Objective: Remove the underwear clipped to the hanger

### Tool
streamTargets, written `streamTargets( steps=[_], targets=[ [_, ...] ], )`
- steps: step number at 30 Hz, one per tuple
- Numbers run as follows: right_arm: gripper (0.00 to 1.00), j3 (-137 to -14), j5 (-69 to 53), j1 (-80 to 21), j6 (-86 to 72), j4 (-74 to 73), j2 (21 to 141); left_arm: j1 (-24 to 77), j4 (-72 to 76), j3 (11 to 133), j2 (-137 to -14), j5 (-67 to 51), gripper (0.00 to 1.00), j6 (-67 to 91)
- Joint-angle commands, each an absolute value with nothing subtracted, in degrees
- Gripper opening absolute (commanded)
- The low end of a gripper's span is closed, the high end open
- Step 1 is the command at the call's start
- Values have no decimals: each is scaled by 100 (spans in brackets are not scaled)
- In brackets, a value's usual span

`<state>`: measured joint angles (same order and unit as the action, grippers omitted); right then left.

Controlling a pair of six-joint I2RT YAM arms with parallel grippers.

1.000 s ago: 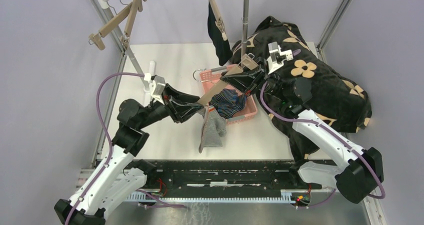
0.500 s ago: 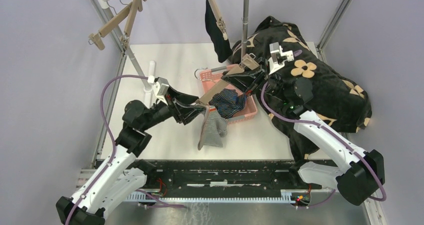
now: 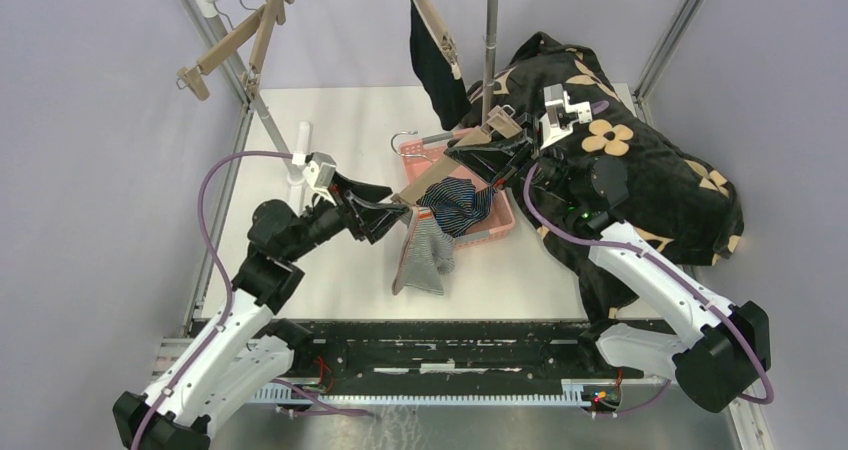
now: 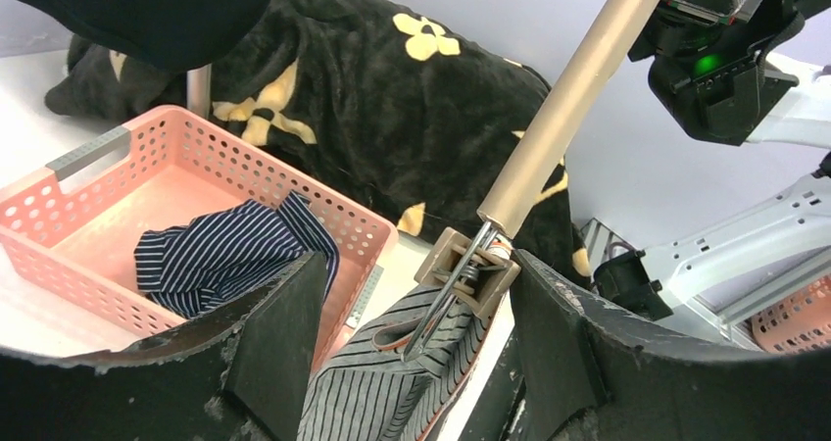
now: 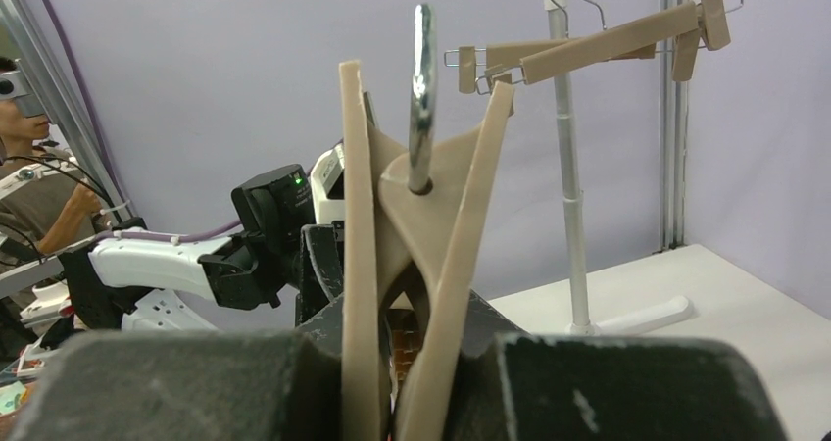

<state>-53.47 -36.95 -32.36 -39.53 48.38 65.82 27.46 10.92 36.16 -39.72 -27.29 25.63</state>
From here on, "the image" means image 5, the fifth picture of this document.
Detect metal clothes rack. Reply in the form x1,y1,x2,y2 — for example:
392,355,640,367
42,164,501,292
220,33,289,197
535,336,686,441
542,0,696,337

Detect wooden hanger of navy underwear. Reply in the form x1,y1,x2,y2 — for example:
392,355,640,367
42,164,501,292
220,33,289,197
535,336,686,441
501,0,745,84

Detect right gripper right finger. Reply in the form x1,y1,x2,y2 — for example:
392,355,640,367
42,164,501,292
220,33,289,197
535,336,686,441
448,333,786,440

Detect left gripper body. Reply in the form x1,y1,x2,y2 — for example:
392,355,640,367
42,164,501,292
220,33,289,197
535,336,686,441
295,220,345,326

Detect wooden hanger of grey underwear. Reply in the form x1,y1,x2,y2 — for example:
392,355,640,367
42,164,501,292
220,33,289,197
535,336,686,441
339,3,514,440

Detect person operator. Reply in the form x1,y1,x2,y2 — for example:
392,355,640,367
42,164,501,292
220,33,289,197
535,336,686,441
0,58,109,310

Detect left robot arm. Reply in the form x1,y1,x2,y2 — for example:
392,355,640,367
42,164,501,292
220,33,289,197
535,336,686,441
59,145,345,330

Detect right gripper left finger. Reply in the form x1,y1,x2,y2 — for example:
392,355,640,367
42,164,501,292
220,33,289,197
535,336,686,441
9,331,341,440

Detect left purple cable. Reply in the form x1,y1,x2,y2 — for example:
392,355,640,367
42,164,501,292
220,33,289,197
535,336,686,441
25,0,245,248

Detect empty wooden clip hanger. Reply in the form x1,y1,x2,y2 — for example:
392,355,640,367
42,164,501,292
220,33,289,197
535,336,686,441
443,38,658,94

